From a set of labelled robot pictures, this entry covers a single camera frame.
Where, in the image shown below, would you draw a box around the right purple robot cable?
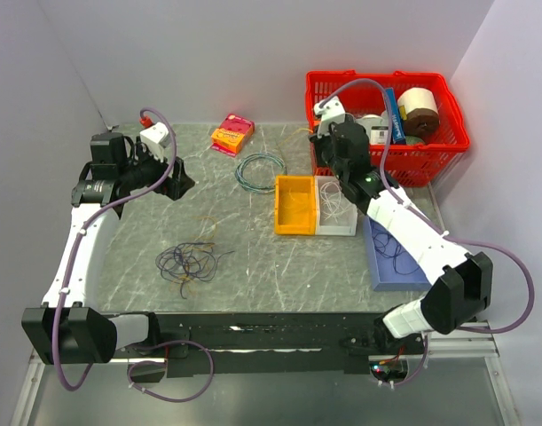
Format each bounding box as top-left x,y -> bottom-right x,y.
321,78 -> 536,335

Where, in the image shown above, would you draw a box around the pink orange small box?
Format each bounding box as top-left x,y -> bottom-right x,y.
211,114 -> 255,157

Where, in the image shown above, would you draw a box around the blue tall box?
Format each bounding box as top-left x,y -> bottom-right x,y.
385,87 -> 406,145

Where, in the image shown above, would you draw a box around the purple wires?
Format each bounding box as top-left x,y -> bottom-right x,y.
154,241 -> 236,294

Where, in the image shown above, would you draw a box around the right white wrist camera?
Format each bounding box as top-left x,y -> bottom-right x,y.
313,96 -> 346,138

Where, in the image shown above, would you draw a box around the yellow plastic bin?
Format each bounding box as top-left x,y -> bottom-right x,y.
274,175 -> 317,235

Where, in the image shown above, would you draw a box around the dark single wire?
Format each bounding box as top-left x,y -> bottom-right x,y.
371,221 -> 420,276

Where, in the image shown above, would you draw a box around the blue plastic tray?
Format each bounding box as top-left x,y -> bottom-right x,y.
364,217 -> 431,292

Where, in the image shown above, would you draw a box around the white plastic bin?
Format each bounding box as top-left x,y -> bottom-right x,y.
314,176 -> 357,237

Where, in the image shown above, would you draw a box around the aluminium rail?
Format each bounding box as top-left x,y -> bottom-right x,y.
28,324 -> 500,365

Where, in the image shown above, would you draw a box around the yellow wire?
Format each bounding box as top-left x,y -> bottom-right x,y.
179,127 -> 316,299

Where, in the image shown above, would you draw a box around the white wire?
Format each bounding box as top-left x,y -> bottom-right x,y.
318,179 -> 350,225

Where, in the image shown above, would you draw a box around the white labelled container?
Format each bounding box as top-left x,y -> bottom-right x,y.
356,114 -> 390,146

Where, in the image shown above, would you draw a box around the green blue coiled wire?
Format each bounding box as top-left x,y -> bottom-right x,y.
234,139 -> 288,194

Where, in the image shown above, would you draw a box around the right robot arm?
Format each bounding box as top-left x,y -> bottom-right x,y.
309,122 -> 493,354

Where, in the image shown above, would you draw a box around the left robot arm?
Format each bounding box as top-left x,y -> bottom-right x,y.
21,123 -> 195,365

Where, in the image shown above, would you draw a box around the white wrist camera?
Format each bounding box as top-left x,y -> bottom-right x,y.
313,96 -> 346,138
139,115 -> 170,162

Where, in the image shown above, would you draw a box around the red plastic shopping basket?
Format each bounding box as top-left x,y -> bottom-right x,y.
305,69 -> 470,187

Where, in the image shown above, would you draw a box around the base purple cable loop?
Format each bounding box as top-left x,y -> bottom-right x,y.
127,340 -> 215,404

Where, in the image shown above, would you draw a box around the white paper roll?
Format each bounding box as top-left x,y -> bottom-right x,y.
397,87 -> 438,116

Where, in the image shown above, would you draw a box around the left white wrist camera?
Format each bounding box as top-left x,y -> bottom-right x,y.
139,115 -> 170,162

